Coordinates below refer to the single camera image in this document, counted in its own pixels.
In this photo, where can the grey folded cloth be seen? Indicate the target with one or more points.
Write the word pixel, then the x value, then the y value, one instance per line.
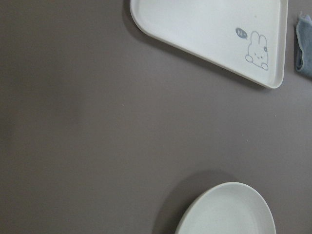
pixel 303 63

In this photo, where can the cream round plate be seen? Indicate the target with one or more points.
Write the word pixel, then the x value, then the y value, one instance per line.
pixel 228 208

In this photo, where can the cream rabbit tray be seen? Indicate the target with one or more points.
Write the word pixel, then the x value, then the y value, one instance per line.
pixel 246 37

